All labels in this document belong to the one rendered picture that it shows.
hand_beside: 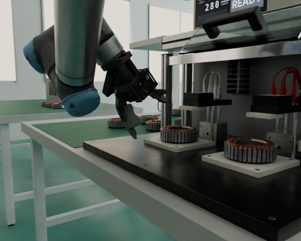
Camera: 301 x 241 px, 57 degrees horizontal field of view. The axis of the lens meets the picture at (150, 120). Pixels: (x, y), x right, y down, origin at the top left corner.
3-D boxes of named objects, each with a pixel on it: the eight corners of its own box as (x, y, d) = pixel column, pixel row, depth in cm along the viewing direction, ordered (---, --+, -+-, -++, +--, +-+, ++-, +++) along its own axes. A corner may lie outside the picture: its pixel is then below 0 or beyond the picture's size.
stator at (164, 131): (177, 145, 75) (177, 132, 74) (152, 138, 84) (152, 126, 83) (206, 140, 81) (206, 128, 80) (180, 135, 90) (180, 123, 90)
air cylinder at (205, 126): (216, 141, 86) (216, 124, 85) (198, 137, 92) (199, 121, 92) (227, 139, 89) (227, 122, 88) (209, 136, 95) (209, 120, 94)
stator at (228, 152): (252, 167, 55) (253, 149, 55) (213, 155, 65) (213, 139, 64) (287, 159, 61) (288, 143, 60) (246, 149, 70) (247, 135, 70)
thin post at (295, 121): (294, 165, 61) (297, 119, 60) (287, 163, 62) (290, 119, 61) (298, 164, 62) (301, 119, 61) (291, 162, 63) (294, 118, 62)
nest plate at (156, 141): (176, 152, 72) (176, 147, 72) (144, 142, 84) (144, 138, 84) (215, 145, 81) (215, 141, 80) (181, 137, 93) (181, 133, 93)
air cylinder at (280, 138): (293, 158, 66) (295, 136, 66) (264, 152, 73) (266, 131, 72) (304, 155, 69) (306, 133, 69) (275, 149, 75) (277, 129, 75)
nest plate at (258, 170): (258, 178, 52) (259, 172, 52) (201, 160, 65) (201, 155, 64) (299, 165, 61) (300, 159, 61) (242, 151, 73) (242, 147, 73)
